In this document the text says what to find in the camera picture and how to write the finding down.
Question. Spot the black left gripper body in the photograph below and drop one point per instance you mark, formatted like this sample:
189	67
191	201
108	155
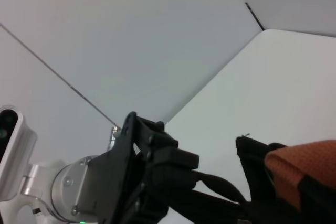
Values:
113	182

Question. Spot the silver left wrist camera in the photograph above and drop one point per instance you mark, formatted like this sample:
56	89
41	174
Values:
18	150

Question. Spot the black fabric food bag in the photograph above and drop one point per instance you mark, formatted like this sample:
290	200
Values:
262	182

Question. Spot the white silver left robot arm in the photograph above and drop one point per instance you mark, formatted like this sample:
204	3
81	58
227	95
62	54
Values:
65	184

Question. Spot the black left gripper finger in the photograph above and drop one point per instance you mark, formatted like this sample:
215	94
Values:
170	155
170	184

